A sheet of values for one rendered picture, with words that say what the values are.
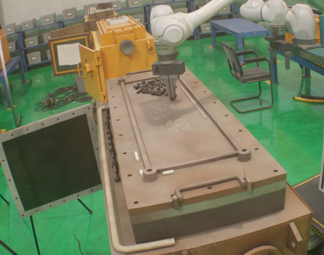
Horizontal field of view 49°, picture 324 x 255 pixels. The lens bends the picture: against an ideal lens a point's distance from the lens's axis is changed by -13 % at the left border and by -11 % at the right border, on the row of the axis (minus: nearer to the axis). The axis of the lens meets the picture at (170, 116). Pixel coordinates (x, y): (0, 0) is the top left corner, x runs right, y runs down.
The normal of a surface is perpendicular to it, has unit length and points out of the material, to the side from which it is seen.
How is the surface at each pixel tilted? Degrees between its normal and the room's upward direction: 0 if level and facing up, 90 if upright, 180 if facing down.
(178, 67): 90
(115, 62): 90
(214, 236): 0
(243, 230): 0
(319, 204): 0
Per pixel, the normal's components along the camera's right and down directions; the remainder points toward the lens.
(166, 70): -0.31, 0.39
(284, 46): 0.38, 0.30
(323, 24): -0.92, 0.24
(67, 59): -0.10, 0.38
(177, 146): -0.11, -0.92
